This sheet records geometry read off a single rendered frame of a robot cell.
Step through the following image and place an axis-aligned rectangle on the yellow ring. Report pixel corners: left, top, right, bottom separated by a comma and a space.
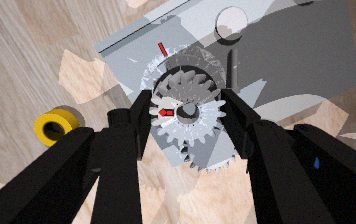
34, 109, 80, 147

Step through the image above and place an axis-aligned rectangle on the white gear with red arrow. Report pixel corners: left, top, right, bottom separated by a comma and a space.
149, 70, 226, 147

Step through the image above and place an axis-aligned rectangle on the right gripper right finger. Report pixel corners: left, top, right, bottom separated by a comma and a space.
219, 89, 356, 224

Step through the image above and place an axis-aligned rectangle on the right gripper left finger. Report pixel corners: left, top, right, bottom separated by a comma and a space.
0, 90, 152, 224

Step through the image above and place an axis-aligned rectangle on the blue open tray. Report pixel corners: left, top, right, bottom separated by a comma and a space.
314, 158, 319, 169

